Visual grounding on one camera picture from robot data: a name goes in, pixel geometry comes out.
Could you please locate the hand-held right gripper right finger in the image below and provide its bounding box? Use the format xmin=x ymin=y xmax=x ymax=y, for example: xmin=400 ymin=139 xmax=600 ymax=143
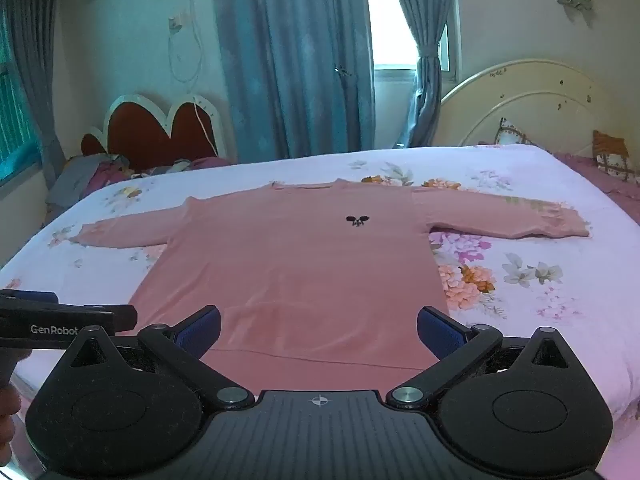
xmin=388 ymin=305 xmax=577 ymax=409

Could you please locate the green-tinted window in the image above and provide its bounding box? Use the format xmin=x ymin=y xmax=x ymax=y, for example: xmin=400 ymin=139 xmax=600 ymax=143
xmin=0 ymin=10 xmax=42 ymax=182

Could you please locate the tied blue curtain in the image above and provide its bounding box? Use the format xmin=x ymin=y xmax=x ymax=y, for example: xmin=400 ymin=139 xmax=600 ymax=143
xmin=384 ymin=0 xmax=462 ymax=150

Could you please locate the pile of clothes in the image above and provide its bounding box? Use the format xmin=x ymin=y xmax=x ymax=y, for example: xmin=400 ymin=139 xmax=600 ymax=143
xmin=46 ymin=152 xmax=193 ymax=212

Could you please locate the bright window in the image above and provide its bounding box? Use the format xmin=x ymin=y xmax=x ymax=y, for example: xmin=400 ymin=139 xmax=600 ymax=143
xmin=364 ymin=0 xmax=422 ymax=82

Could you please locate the small patterned pillow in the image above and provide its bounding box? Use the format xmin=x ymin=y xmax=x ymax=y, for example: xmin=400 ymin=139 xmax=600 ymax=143
xmin=495 ymin=117 xmax=540 ymax=147

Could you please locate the person's left hand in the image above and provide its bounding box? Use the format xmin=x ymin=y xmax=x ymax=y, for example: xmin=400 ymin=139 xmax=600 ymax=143
xmin=0 ymin=386 xmax=23 ymax=444

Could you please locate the purple blanket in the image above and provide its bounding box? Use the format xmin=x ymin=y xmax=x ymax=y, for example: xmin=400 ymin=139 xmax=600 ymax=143
xmin=551 ymin=152 xmax=640 ymax=202

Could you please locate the red heart-shaped headboard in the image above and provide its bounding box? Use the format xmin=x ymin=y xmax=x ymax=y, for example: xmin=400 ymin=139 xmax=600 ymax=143
xmin=80 ymin=92 xmax=237 ymax=171

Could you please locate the wide blue curtain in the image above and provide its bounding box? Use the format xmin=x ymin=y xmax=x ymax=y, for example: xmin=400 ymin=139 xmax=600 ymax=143
xmin=210 ymin=0 xmax=377 ymax=165

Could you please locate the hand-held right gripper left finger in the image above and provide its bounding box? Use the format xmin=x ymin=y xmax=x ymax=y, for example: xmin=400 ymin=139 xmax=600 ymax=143
xmin=65 ymin=305 xmax=256 ymax=409

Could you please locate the magenta pillow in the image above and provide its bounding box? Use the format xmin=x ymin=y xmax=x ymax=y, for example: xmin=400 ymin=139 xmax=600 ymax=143
xmin=187 ymin=156 xmax=232 ymax=172

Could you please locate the orange patterned pillow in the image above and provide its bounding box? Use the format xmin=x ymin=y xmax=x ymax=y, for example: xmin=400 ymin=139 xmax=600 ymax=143
xmin=592 ymin=129 xmax=640 ymax=182

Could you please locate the grey-blue curtain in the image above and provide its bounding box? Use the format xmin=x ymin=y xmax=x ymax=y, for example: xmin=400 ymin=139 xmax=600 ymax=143
xmin=0 ymin=0 xmax=67 ymax=188

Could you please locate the cream round headboard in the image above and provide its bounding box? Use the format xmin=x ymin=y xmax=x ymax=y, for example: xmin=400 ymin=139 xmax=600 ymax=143
xmin=434 ymin=59 xmax=640 ymax=161

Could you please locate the white charging cable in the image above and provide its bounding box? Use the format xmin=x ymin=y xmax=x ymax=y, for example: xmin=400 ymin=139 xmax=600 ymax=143
xmin=192 ymin=102 xmax=221 ymax=157

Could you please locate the thin wall wire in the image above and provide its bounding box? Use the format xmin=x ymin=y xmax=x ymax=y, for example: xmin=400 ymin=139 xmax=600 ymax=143
xmin=167 ymin=0 xmax=205 ymax=84

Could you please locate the floral bed sheet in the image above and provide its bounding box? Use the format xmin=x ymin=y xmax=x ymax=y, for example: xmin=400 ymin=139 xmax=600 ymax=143
xmin=0 ymin=144 xmax=640 ymax=423

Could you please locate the pink long-sleeve shirt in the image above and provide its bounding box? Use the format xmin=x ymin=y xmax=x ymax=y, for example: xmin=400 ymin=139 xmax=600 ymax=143
xmin=75 ymin=178 xmax=594 ymax=392

